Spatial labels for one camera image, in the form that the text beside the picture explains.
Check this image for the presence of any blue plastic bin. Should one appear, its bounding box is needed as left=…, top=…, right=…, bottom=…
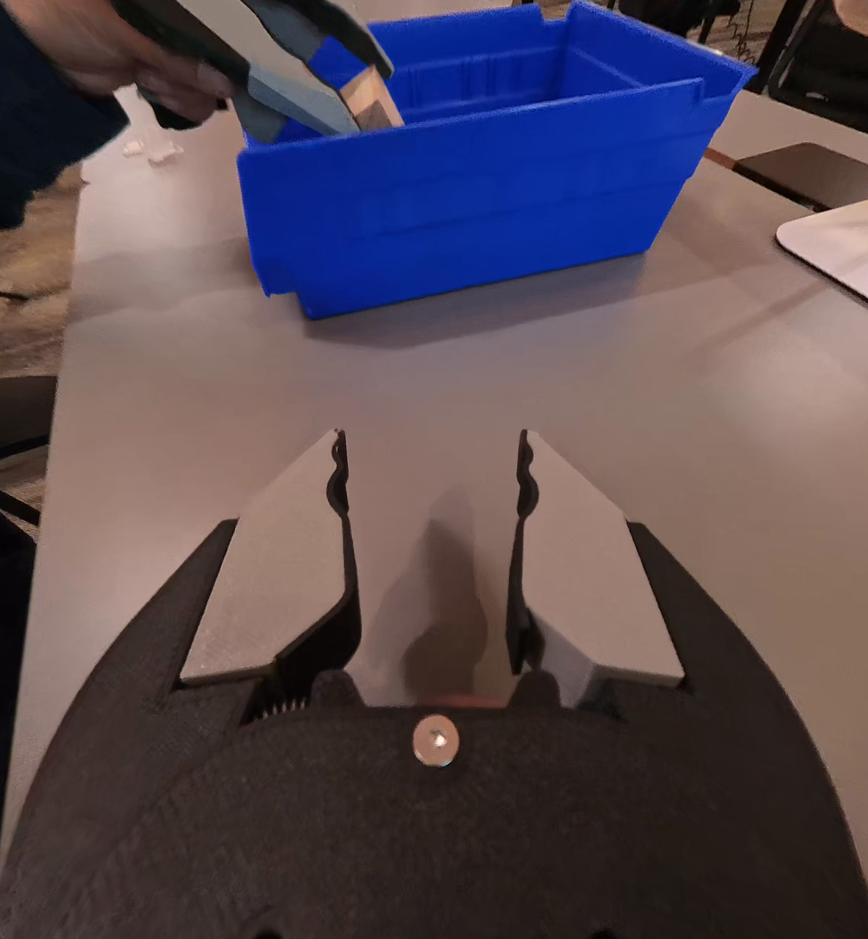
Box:
left=236, top=0, right=759, bottom=321

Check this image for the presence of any person's left hand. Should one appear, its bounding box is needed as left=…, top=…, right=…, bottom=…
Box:
left=8, top=0, right=233, bottom=126

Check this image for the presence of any white document stand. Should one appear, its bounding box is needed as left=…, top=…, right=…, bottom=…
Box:
left=775, top=192, right=868, bottom=324

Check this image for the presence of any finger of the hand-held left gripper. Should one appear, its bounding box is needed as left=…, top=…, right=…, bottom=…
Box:
left=176, top=0, right=396, bottom=79
left=238, top=65, right=363, bottom=145

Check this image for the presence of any small clear plastic piece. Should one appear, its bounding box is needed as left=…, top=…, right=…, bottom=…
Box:
left=122, top=135, right=185, bottom=166

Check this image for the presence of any person's left forearm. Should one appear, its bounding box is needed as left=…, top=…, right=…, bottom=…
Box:
left=0, top=0, right=130, bottom=250

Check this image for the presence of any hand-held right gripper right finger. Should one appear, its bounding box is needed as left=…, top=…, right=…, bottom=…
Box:
left=506, top=429, right=686, bottom=709

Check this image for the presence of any black office chair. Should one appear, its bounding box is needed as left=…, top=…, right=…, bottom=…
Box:
left=768, top=0, right=868, bottom=144

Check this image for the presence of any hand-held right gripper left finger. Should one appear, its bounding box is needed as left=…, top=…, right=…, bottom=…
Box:
left=179, top=429, right=363, bottom=687

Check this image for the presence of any wooden cube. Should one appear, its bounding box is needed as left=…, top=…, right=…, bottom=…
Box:
left=339, top=65, right=406, bottom=134

